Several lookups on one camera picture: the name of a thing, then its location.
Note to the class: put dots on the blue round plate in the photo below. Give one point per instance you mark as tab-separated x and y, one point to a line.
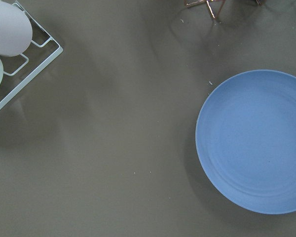
245	138

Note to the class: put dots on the white cup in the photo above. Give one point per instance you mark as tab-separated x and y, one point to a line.
15	30

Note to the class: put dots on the copper wire bottle basket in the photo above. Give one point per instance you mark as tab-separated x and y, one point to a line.
214	6

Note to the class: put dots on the white wire rack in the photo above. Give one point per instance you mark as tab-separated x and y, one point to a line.
19	70

